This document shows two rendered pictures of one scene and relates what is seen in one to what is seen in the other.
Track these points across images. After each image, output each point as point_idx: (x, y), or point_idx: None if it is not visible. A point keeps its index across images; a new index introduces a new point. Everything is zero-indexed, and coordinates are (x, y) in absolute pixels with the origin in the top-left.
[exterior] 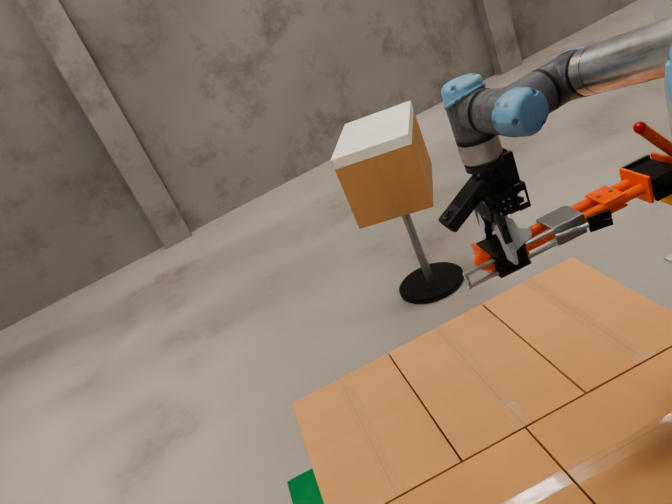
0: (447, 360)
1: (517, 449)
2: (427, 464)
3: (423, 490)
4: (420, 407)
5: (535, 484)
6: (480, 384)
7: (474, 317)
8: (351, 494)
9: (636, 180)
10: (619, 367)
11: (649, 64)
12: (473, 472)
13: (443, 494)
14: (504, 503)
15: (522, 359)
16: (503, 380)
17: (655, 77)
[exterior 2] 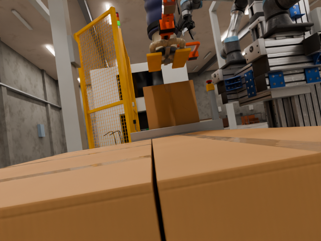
0: (43, 162)
1: (166, 142)
2: (133, 153)
3: (162, 150)
4: (60, 163)
5: (198, 137)
6: (93, 153)
7: (33, 161)
8: (91, 176)
9: None
10: (147, 141)
11: None
12: (168, 145)
13: (177, 146)
14: (206, 138)
15: (101, 150)
16: (105, 150)
17: None
